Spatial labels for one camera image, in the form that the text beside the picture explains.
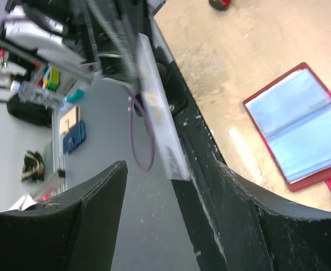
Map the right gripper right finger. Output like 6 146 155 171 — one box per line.
172 162 331 270

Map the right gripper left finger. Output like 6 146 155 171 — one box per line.
0 161 128 270

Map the red leather card holder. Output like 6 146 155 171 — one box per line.
243 62 331 193

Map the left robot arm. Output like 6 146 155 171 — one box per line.
3 6 85 67

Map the black bag on floor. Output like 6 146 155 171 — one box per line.
21 151 45 182

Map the blue pouch on floor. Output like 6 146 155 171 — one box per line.
63 120 86 155

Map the clear water bottle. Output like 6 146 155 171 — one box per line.
10 81 67 110

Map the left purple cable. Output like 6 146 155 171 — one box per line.
122 84 156 173

